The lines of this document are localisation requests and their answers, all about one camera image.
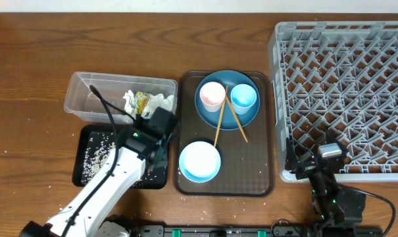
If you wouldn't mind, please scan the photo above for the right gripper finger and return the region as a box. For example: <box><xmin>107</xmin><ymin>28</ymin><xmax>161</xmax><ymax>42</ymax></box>
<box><xmin>285</xmin><ymin>138</ymin><xmax>298</xmax><ymax>172</ymax></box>
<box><xmin>326</xmin><ymin>130</ymin><xmax>347</xmax><ymax>155</ymax></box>

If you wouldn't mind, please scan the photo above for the pink cup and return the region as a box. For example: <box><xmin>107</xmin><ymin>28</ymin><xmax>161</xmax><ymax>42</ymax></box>
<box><xmin>199</xmin><ymin>82</ymin><xmax>226</xmax><ymax>113</ymax></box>

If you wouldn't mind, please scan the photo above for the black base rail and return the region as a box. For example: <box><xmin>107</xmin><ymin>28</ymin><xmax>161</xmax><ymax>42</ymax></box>
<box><xmin>130</xmin><ymin>223</ymin><xmax>384</xmax><ymax>237</ymax></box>

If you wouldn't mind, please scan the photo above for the left wooden chopstick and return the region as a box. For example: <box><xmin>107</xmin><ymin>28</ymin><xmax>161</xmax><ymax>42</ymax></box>
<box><xmin>214</xmin><ymin>85</ymin><xmax>229</xmax><ymax>147</ymax></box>

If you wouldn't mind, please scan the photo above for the light blue cup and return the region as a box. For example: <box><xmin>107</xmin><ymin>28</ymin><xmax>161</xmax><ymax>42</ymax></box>
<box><xmin>230</xmin><ymin>84</ymin><xmax>257</xmax><ymax>115</ymax></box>

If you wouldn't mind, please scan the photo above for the right wooden chopstick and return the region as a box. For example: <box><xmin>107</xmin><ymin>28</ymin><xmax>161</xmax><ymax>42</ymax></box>
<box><xmin>225</xmin><ymin>95</ymin><xmax>249</xmax><ymax>143</ymax></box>

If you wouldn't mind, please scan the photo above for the grey dishwasher rack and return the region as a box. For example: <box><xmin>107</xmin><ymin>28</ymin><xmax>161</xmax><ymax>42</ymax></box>
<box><xmin>268</xmin><ymin>21</ymin><xmax>398</xmax><ymax>183</ymax></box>

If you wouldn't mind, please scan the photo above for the black tray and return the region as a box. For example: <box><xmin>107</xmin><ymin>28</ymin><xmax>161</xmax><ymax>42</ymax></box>
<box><xmin>72</xmin><ymin>124</ymin><xmax>168</xmax><ymax>190</ymax></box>

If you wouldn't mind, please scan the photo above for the white rice pile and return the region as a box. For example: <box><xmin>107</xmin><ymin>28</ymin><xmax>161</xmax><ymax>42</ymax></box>
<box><xmin>82</xmin><ymin>131</ymin><xmax>166</xmax><ymax>188</ymax></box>

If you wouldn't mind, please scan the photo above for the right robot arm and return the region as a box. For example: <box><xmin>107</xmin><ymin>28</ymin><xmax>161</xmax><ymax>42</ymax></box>
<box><xmin>286</xmin><ymin>130</ymin><xmax>366</xmax><ymax>236</ymax></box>

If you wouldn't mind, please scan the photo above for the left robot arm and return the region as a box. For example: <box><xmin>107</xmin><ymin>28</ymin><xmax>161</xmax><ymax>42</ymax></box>
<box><xmin>19</xmin><ymin>124</ymin><xmax>175</xmax><ymax>236</ymax></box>

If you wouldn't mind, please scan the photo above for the light blue bowl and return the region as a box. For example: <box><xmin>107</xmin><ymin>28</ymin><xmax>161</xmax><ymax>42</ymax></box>
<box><xmin>178</xmin><ymin>141</ymin><xmax>222</xmax><ymax>183</ymax></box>

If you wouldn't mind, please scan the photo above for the wooden chopstick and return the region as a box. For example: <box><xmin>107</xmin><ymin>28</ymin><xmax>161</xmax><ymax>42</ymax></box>
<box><xmin>225</xmin><ymin>95</ymin><xmax>249</xmax><ymax>143</ymax></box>
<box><xmin>214</xmin><ymin>85</ymin><xmax>229</xmax><ymax>147</ymax></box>

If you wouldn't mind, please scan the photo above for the clear plastic bin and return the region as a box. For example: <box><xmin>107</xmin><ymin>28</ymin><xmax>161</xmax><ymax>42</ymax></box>
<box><xmin>64</xmin><ymin>72</ymin><xmax>178</xmax><ymax>123</ymax></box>

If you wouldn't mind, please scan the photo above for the brown serving tray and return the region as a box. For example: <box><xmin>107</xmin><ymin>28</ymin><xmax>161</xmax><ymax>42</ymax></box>
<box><xmin>174</xmin><ymin>70</ymin><xmax>275</xmax><ymax>197</ymax></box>

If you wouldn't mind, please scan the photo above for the green yellow snack wrapper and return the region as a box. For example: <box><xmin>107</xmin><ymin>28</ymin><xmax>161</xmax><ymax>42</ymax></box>
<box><xmin>135</xmin><ymin>92</ymin><xmax>150</xmax><ymax>115</ymax></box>

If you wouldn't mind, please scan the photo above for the dark blue plate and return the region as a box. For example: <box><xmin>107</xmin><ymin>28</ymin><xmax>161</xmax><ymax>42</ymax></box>
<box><xmin>194</xmin><ymin>70</ymin><xmax>261</xmax><ymax>131</ymax></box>

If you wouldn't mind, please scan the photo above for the white tissue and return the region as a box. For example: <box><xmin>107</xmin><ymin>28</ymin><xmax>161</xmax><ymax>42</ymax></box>
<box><xmin>141</xmin><ymin>93</ymin><xmax>174</xmax><ymax>119</ymax></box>
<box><xmin>123</xmin><ymin>90</ymin><xmax>137</xmax><ymax>117</ymax></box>

